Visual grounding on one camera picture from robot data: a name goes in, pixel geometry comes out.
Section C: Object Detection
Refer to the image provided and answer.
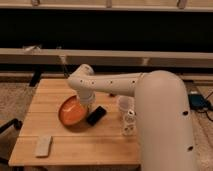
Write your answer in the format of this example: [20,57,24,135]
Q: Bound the blue black device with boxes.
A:
[188,94,208,110]

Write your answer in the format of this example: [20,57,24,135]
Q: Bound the clear plastic cup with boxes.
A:
[117,96,134,112]

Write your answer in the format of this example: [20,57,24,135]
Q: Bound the black rectangular phone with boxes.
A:
[86,106,107,126]

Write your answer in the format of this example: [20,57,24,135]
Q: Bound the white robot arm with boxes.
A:
[68,64,199,171]

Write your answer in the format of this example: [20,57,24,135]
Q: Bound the beige rectangular sponge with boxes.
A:
[35,135,52,157]

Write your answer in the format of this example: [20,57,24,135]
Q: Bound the black chair base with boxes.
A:
[0,118,23,134]

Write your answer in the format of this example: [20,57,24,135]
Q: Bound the black cable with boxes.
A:
[199,91,213,122]

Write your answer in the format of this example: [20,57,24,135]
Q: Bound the orange ceramic bowl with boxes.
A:
[58,95,88,126]

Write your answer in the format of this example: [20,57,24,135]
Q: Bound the white shelf rail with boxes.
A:
[0,47,213,68]

